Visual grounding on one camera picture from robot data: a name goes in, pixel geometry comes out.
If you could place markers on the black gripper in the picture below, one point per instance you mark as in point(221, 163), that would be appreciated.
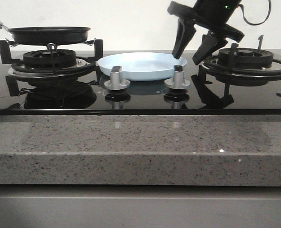
point(210, 14)

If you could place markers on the gas burner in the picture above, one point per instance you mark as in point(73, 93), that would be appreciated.
point(45, 64)
point(247, 61)

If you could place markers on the left silver stove knob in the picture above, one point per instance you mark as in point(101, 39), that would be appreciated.
point(116, 82)

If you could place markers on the light blue plate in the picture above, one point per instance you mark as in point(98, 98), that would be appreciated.
point(142, 66)

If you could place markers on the right gas burner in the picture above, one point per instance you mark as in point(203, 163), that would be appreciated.
point(247, 61)

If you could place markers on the black glass cooktop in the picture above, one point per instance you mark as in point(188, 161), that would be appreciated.
point(87, 95)

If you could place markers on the black frying pan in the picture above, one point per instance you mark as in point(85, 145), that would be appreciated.
point(41, 36)

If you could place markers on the black pan support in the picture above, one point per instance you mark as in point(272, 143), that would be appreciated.
point(6, 57)
point(228, 77)

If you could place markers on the right black pan support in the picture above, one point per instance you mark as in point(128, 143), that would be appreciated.
point(228, 77)

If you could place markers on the grey cabinet front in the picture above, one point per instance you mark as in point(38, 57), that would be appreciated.
point(139, 207)

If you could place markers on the silver stove knob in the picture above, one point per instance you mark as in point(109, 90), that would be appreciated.
point(116, 82)
point(177, 81)

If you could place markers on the right silver stove knob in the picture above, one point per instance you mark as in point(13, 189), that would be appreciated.
point(177, 81)

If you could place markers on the left black pan support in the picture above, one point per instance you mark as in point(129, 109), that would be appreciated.
point(6, 57)

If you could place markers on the left gas burner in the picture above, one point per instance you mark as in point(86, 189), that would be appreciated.
point(45, 64)

